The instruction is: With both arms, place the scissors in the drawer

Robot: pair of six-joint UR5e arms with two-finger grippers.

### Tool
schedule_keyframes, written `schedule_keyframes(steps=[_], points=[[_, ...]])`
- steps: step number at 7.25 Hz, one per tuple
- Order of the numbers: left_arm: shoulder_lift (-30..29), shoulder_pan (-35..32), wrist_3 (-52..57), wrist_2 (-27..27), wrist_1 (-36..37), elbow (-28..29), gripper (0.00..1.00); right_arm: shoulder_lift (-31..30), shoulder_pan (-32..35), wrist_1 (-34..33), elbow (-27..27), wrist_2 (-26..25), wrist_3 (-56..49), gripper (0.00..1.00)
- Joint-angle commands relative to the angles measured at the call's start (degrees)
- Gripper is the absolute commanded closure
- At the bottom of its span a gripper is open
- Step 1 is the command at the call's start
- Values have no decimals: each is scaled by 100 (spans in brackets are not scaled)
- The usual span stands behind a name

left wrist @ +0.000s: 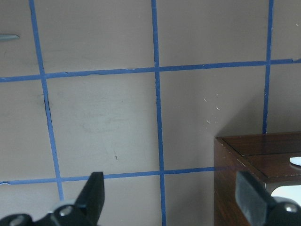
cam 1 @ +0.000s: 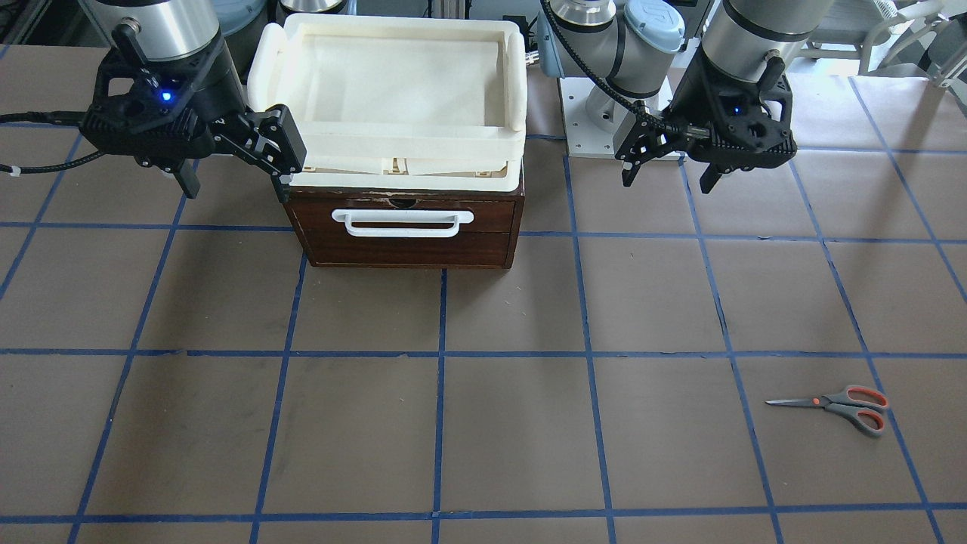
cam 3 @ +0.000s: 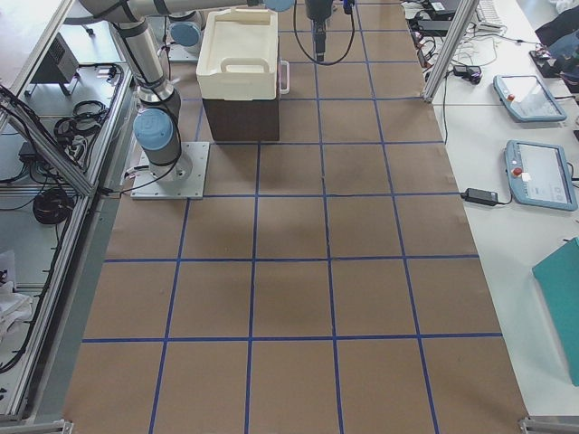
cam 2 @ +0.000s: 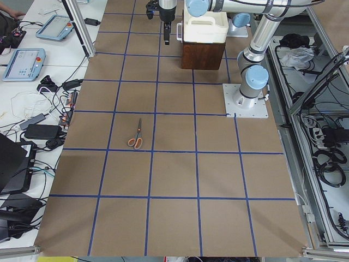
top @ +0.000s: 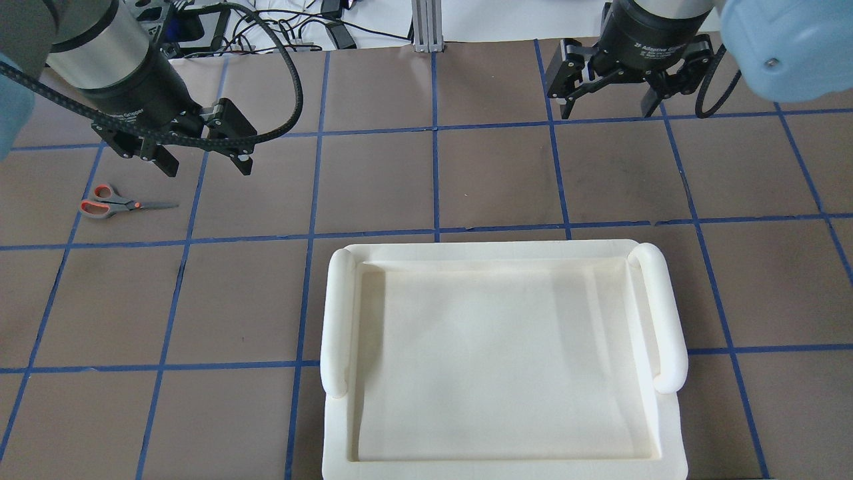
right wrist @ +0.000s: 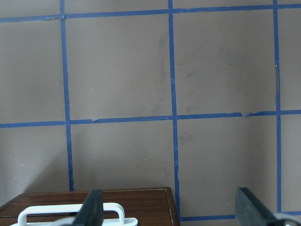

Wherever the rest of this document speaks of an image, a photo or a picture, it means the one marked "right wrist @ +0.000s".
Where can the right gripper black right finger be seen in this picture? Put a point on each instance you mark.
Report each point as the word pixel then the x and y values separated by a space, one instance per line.
pixel 250 211

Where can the white drawer handle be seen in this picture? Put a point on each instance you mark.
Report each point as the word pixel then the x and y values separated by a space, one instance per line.
pixel 69 208

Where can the wooden drawer with brown front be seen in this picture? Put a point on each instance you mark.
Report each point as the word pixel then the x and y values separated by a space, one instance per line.
pixel 151 206

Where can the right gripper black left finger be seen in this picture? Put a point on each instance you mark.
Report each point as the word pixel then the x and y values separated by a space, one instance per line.
pixel 91 213

